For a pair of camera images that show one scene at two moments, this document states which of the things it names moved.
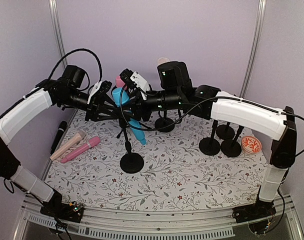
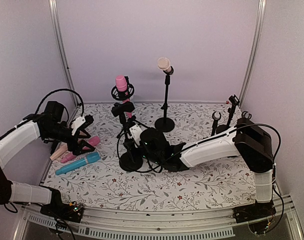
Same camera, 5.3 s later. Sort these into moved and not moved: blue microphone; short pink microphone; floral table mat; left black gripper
Moved: blue microphone; left black gripper
Not moved: short pink microphone; floral table mat
